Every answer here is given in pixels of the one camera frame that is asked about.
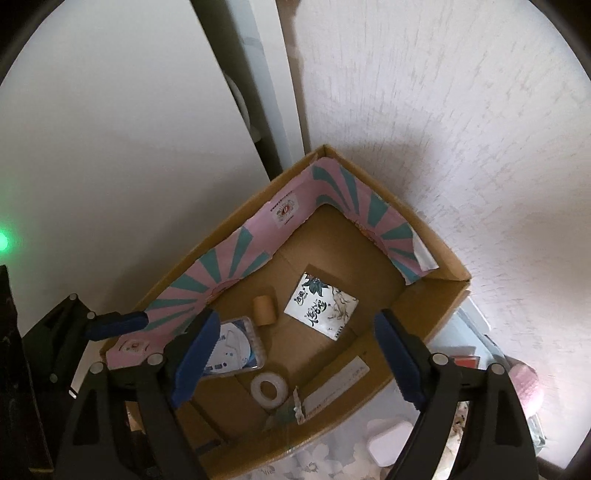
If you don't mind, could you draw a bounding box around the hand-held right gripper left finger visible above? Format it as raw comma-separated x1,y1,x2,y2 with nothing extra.
55,308,222,480

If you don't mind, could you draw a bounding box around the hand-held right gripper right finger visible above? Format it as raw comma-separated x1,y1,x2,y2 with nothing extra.
373,308,541,480

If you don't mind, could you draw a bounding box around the white printed packet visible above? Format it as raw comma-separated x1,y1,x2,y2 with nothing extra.
283,272,360,341

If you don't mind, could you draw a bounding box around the grey door frame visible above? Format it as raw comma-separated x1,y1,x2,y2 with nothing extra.
189,0,306,182

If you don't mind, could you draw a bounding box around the pink teal striped paper liner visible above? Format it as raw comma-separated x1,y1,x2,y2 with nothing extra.
105,157,439,370

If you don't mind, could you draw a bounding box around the pink fluffy slipper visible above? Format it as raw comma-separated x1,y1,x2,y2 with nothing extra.
505,362,546,418

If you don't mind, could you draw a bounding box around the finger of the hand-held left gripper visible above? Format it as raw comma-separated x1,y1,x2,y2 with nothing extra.
23,294,149,385

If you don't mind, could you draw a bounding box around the cardboard box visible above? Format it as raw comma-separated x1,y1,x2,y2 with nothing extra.
99,144,472,478

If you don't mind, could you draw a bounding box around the small torn sachet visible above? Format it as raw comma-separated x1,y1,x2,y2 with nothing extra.
290,388,308,425

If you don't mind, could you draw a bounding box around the clear plastic ruler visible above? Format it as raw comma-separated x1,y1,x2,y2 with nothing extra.
300,357,372,414

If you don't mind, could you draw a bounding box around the small brown tape roll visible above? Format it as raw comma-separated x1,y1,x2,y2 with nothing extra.
252,293,278,328

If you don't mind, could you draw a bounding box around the round clear plastic case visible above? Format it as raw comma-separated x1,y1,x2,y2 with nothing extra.
203,316,269,377

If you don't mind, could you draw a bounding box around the white square plastic box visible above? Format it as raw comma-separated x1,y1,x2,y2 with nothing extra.
367,418,414,467

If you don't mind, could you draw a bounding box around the white tape roll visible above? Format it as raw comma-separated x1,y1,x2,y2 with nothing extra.
250,371,289,409

